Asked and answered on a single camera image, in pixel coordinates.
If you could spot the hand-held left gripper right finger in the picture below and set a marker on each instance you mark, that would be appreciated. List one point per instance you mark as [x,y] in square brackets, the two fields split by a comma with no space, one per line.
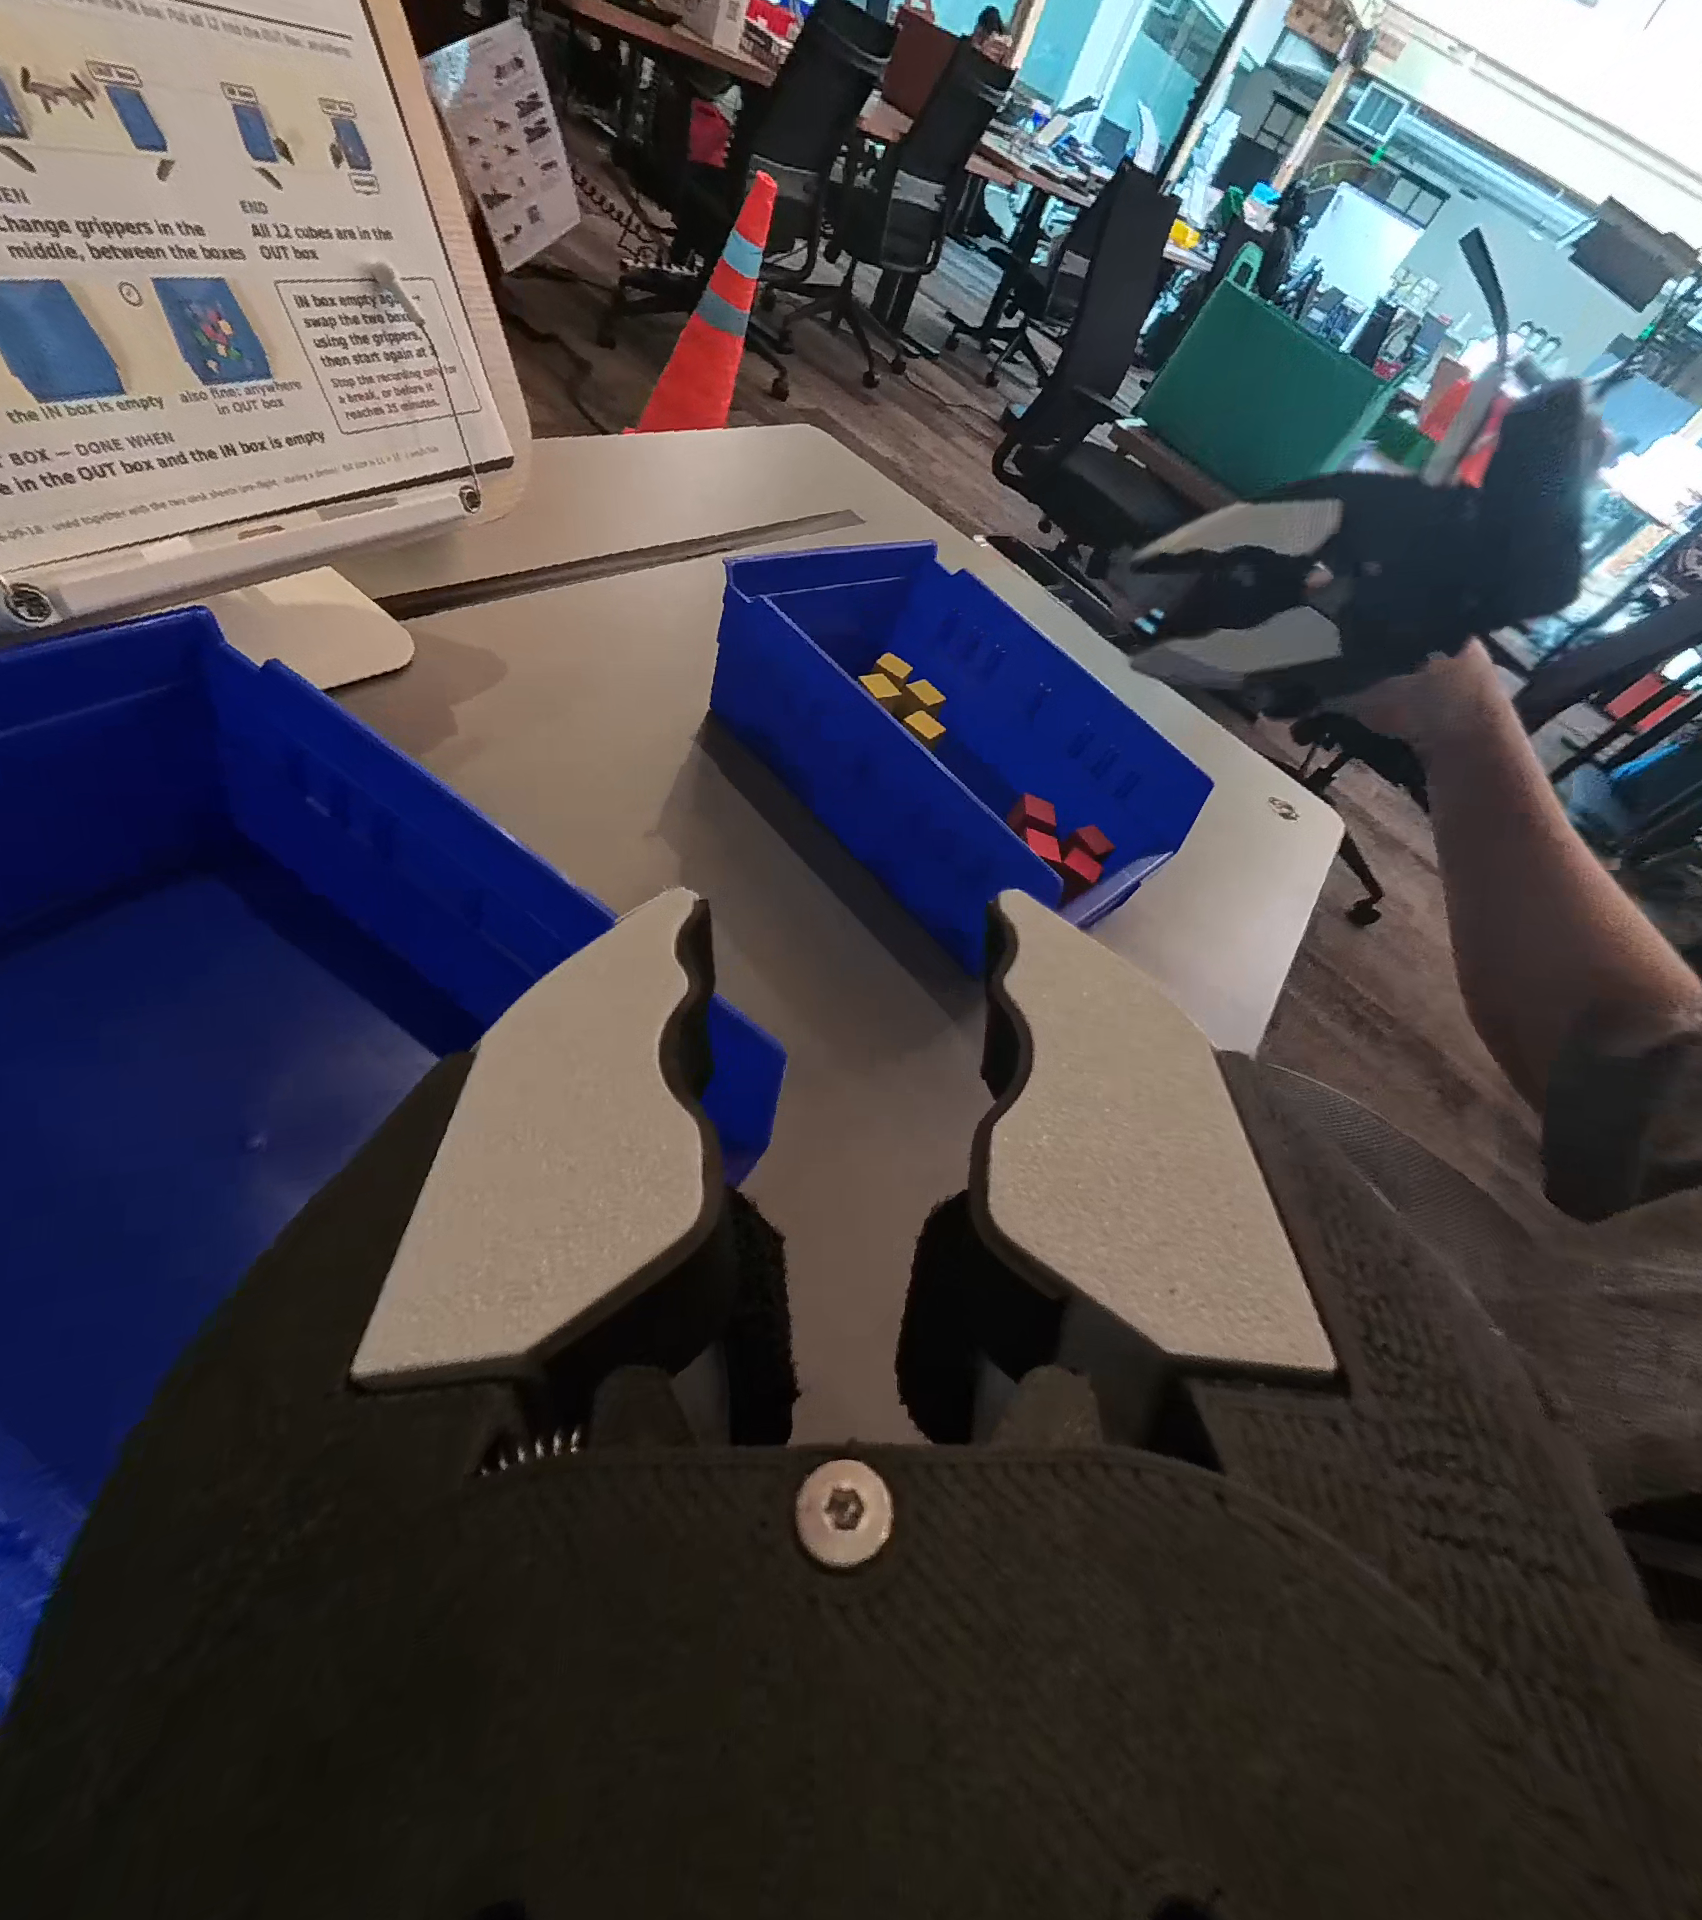
[1150,1200]

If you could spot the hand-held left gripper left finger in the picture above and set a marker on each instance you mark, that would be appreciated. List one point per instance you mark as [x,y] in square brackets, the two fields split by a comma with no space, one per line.
[551,1200]

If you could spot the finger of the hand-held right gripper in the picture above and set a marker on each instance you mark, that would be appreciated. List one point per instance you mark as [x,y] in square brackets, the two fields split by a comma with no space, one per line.
[1256,645]
[1240,533]

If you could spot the blue plastic bin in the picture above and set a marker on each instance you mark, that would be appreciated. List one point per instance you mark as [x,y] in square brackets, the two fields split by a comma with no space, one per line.
[851,811]
[117,1050]

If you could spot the person's right forearm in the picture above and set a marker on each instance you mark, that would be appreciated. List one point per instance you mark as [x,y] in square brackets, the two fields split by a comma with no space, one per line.
[1511,871]

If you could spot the grey desk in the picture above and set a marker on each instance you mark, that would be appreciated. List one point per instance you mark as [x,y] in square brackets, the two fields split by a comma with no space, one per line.
[566,704]

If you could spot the green storage box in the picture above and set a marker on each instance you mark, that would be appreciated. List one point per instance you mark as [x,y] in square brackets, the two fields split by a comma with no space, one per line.
[1264,390]

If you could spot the red plastic bin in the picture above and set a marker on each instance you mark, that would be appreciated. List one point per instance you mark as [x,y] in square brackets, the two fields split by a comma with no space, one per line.
[1451,409]

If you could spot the black office chair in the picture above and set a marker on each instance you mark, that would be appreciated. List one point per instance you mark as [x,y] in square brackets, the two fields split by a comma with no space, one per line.
[1690,675]
[934,164]
[1106,331]
[807,104]

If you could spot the orange striped traffic cone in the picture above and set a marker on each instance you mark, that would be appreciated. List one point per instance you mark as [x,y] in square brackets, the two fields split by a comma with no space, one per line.
[709,331]

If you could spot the white board stand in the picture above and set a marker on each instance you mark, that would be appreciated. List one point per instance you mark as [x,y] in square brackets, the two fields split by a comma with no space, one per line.
[311,623]

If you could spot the wooden table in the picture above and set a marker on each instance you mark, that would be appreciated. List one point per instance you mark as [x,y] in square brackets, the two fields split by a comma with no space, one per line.
[641,39]

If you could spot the hanging laminated card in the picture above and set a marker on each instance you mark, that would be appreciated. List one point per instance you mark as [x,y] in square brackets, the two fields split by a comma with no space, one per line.
[506,135]

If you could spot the printed instruction sheet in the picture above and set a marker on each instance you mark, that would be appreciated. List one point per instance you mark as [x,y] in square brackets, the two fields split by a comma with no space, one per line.
[117,301]

